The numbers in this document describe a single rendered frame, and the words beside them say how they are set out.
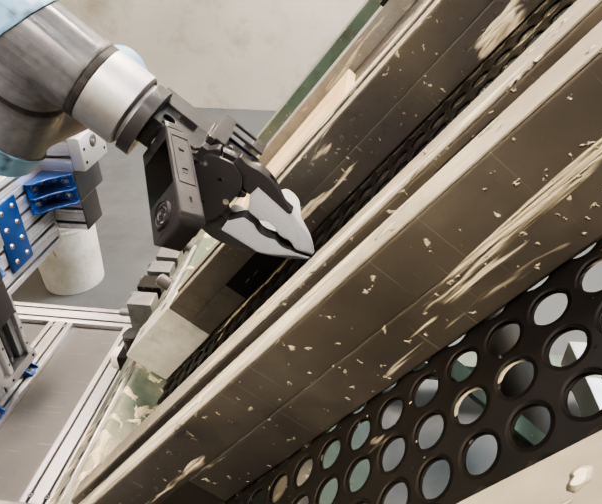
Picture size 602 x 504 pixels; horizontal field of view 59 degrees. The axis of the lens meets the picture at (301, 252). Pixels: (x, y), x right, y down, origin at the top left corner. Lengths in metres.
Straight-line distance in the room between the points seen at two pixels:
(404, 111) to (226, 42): 4.17
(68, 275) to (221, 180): 2.11
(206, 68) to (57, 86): 4.30
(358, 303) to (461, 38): 0.34
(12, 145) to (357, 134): 0.34
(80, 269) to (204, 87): 2.65
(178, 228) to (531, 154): 0.28
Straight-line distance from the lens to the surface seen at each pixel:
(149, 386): 0.84
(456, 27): 0.56
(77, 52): 0.51
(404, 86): 0.56
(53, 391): 1.89
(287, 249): 0.53
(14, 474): 1.72
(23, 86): 0.54
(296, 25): 4.56
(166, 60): 4.89
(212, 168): 0.49
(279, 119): 1.48
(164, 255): 1.35
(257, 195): 0.50
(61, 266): 2.55
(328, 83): 1.19
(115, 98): 0.50
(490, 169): 0.25
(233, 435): 0.37
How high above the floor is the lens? 1.49
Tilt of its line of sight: 33 degrees down
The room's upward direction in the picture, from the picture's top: straight up
